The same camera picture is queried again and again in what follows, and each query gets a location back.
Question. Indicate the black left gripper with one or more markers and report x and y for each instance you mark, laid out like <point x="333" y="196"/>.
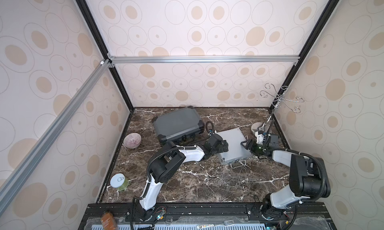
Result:
<point x="222" y="149"/>

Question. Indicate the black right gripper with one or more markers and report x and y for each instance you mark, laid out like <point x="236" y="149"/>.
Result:
<point x="252" y="144"/>

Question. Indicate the silver aluminium poker case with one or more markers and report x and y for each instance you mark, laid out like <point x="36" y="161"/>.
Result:
<point x="236" y="151"/>

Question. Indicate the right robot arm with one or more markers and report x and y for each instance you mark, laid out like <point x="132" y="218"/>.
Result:
<point x="308" y="178"/>

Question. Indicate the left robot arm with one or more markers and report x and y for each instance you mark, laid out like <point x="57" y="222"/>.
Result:
<point x="165" y="163"/>

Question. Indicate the dark grey poker case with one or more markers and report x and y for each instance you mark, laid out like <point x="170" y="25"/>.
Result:
<point x="178" y="125"/>

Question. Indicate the chrome hook stand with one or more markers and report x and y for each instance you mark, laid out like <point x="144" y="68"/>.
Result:
<point x="279" y="100"/>

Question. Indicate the silver fork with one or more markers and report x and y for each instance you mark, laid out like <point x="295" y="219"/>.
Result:
<point x="225" y="223"/>

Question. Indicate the pink patterned bowl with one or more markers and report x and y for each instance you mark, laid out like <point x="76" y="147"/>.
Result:
<point x="132" y="141"/>

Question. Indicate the green tin can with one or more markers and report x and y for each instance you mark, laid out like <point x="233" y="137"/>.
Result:
<point x="119" y="182"/>

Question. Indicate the brown bottle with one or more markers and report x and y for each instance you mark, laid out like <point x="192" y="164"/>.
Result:
<point x="108" y="221"/>

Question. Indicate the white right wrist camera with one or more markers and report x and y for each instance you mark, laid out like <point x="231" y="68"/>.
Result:
<point x="260" y="137"/>

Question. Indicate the horizontal aluminium rail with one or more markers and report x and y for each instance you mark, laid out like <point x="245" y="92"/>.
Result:
<point x="204" y="59"/>

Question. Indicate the diagonal aluminium rail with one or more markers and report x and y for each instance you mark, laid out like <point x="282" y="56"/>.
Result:
<point x="21" y="174"/>

